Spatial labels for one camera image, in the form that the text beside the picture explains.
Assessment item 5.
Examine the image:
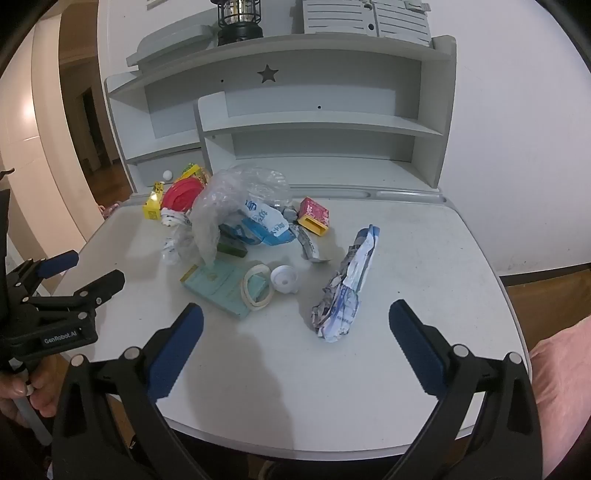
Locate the white dotted plastic wrapper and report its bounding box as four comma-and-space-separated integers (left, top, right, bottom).
161, 208, 195, 265

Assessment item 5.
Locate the white rubber ring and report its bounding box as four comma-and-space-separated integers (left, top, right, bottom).
241, 262, 277, 312

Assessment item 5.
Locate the yellow snack wrapper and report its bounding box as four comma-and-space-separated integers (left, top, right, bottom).
142, 164, 209, 220

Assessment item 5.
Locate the white plastic cap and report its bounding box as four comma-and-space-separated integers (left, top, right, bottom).
270, 265, 300, 295

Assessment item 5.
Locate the teal booklet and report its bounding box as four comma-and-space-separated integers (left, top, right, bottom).
180, 260, 274, 319

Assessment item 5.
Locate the blue white paper wrapper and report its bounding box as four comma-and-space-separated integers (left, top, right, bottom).
311, 224, 381, 343

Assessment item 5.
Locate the grey file box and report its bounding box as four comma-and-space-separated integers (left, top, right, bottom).
303, 0, 432, 47

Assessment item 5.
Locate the red round lid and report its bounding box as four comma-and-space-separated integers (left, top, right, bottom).
161, 177, 204, 212

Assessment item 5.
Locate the blue white plastic package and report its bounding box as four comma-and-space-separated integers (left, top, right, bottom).
219, 199, 296, 246

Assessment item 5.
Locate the grey desk shelf unit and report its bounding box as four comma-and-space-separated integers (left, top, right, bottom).
105, 34, 457, 196

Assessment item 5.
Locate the pink bed sheet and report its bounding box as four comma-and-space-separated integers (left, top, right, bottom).
530, 317, 590, 478

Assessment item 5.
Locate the dark green box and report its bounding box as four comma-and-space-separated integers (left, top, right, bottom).
217, 235, 247, 258

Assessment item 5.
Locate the black lantern lamp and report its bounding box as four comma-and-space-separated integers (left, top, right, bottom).
211, 0, 263, 46

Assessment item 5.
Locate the left hand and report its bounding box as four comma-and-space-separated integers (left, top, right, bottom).
0, 355, 64, 428

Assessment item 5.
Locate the clear plastic bag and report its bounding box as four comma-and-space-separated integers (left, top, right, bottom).
188, 164, 293, 266

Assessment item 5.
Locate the red yellow small box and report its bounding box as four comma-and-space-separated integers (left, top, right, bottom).
297, 197, 329, 236

